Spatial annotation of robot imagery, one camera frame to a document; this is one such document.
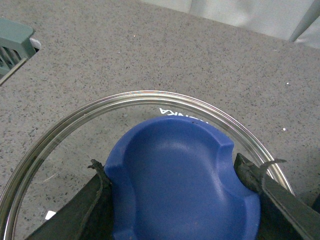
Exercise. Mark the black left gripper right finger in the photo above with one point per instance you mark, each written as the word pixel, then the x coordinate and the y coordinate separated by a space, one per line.
pixel 283 215

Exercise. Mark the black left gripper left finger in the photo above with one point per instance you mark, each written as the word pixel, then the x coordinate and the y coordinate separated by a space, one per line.
pixel 88 215

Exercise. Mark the glass lid with blue knob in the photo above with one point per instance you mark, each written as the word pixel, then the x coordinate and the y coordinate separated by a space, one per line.
pixel 172 177

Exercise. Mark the green dish rack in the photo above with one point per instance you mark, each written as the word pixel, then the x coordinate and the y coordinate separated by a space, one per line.
pixel 17 46

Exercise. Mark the grey-white curtain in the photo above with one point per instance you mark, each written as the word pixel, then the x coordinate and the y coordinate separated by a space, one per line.
pixel 296 21

